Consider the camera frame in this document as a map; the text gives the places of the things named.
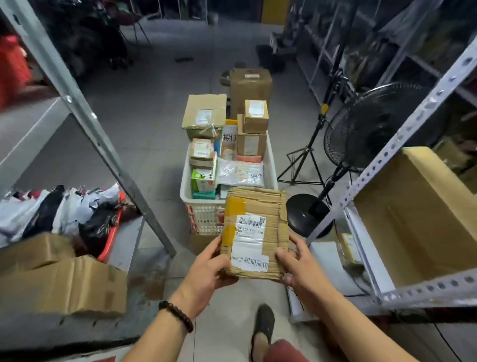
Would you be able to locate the person's left hand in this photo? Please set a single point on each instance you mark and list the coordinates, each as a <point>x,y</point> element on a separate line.
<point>203,276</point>

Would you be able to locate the person's right hand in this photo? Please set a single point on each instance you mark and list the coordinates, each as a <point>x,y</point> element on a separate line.
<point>309,283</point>

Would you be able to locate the white plastic basket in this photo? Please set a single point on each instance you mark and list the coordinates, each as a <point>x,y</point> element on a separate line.
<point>208,220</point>

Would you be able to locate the corrugated parcel yellow tape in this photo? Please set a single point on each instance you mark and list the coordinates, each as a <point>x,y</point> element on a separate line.
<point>261,201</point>

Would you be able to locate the grey bubble mailer parcel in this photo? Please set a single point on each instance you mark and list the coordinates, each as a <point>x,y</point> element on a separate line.
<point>227,171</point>

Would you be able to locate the taped brown parcel long label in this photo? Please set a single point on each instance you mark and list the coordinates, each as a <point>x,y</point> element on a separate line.
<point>228,153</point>

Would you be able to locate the pink red box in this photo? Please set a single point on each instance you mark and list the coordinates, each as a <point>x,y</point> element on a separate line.
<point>249,159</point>

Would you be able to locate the blue cardboard box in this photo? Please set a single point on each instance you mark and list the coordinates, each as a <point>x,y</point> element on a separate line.
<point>216,147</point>

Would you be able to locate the squarish white-label cardboard box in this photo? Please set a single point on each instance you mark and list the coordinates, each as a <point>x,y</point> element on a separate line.
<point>251,147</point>

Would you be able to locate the dark green cardboard box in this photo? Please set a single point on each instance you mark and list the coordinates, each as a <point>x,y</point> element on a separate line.
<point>197,134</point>

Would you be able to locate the small box with label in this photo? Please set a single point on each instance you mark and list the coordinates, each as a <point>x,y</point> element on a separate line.
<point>257,123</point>

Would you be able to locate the person's right forearm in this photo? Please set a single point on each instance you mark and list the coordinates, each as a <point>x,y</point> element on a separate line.
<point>361,332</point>

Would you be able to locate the person's left forearm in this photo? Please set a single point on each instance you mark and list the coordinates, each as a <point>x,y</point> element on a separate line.
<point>156,339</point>

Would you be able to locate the person's black shoe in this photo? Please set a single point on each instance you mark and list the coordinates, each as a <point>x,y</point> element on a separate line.
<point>264,319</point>

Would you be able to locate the person's red trouser leg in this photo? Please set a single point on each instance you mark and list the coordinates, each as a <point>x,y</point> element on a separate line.
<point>283,352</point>

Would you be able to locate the big plain cardboard sheet box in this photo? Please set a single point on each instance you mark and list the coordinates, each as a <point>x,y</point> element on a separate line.
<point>410,223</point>

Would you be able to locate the large brown cardboard carton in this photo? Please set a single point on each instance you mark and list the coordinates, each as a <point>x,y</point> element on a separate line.
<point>63,287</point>

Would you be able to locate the open brown cardboard box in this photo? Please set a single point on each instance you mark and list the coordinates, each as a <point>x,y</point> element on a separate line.
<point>37,253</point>

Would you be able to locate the white flat board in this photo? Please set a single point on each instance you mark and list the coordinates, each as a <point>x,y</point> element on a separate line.
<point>331,268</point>

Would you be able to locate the small yellowish box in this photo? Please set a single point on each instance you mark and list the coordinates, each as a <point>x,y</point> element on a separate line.
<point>350,248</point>

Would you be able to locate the black standing fan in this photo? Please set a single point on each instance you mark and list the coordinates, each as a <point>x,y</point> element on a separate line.
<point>309,216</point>

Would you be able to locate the red plastic tray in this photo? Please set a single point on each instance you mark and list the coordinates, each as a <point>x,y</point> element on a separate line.
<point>110,242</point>

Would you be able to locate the white paper sign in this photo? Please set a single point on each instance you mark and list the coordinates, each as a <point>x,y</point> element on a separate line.
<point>228,138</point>

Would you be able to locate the yellow tape piece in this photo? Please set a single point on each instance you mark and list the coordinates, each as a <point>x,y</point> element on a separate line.
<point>231,122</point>

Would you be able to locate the black tripod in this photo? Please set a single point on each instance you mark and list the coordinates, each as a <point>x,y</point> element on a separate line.
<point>325,109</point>

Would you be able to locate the white perforated metal rack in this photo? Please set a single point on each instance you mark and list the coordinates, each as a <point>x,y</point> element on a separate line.
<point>410,126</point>

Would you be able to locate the tall printed floor carton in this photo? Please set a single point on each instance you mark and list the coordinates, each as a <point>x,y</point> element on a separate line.
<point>249,89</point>

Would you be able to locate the grey floor item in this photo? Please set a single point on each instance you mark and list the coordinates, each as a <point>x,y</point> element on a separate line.
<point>224,78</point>

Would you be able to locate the white storage rack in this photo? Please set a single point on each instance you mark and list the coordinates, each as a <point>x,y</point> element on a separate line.
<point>316,78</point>

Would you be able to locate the flat black floor item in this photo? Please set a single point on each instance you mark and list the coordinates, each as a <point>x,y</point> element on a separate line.
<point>183,59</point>

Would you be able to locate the black bin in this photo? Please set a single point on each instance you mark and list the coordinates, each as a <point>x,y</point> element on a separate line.
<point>268,57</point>

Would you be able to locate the dark cluttered goods pile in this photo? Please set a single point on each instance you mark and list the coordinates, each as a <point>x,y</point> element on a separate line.
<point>82,33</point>

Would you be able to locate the grey metal rack frame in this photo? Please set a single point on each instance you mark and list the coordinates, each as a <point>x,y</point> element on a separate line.
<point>74,108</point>

